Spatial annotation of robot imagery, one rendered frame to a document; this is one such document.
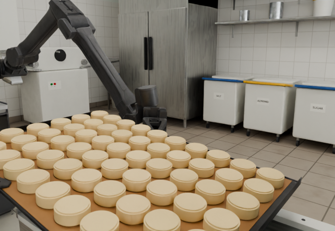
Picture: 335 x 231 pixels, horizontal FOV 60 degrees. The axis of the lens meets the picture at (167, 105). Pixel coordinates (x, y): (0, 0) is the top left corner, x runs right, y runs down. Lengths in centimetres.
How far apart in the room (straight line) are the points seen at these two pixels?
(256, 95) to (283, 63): 77
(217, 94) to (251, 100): 51
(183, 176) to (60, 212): 21
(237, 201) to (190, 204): 7
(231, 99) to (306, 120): 99
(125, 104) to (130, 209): 56
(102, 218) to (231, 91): 374
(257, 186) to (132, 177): 21
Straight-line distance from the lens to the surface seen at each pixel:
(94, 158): 58
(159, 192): 47
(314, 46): 436
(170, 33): 430
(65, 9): 108
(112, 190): 48
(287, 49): 445
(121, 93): 96
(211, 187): 50
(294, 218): 61
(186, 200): 46
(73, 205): 45
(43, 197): 48
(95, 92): 607
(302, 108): 377
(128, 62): 491
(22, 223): 63
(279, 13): 429
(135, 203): 45
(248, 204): 48
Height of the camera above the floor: 120
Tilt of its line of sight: 11 degrees down
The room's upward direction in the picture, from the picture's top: straight up
